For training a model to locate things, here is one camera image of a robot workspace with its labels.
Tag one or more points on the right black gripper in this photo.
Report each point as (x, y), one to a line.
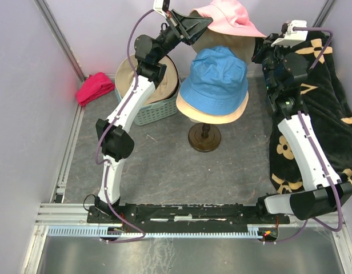
(264, 47)

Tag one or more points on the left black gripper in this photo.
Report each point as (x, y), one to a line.
(187, 28)

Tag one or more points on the pink beige bucket hat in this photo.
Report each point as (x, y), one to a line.
(231, 27)

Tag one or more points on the blue bucket hat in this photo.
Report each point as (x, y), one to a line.
(217, 84)

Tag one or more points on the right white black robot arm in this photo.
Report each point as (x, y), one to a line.
(324, 192)

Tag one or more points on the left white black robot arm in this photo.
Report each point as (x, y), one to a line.
(114, 141)

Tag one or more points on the beige hat in basket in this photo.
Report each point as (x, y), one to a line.
(124, 78)

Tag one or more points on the black floral blanket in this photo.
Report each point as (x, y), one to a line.
(331, 118)

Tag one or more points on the teal plastic basket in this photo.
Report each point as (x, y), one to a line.
(155, 111)

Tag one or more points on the dark wooden hat stand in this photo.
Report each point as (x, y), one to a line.
(204, 137)

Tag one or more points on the red cloth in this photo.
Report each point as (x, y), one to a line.
(94, 86)

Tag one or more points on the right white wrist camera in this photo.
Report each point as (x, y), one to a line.
(293, 33)

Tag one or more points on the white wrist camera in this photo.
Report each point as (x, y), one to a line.
(293, 33)
(162, 7)

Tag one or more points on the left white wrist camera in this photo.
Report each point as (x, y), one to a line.
(162, 7)

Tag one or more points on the right aluminium frame post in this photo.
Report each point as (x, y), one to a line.
(324, 13)

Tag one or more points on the aluminium frame post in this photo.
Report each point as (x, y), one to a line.
(324, 13)
(49, 17)

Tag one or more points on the left aluminium frame post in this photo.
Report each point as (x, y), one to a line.
(49, 17)

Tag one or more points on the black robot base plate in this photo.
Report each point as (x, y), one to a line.
(185, 217)

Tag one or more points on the light blue cable duct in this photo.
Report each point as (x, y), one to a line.
(107, 232)

